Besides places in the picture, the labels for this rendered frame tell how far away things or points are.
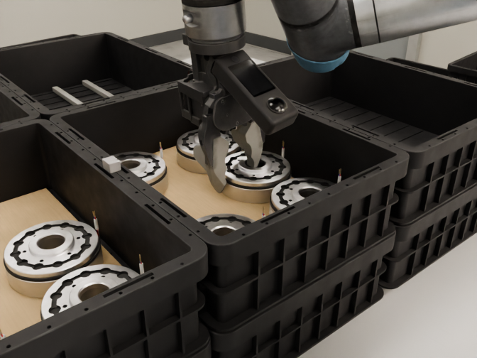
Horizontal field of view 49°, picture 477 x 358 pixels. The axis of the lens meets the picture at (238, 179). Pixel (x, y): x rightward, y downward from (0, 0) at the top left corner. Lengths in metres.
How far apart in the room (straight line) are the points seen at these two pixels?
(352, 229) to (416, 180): 0.12
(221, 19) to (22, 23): 3.59
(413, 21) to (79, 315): 0.48
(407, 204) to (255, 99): 0.25
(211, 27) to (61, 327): 0.37
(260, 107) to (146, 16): 4.11
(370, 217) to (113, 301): 0.35
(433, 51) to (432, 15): 3.12
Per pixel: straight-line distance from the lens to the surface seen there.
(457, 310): 0.80
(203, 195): 0.74
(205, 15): 0.62
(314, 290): 0.61
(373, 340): 0.73
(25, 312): 0.59
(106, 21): 4.48
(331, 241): 0.61
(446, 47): 3.74
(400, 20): 0.66
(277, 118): 0.60
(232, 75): 0.63
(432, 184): 0.76
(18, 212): 0.76
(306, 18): 0.62
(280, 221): 0.51
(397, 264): 0.78
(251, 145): 0.72
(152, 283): 0.44
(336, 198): 0.56
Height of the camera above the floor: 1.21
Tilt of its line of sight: 29 degrees down
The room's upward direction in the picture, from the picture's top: straight up
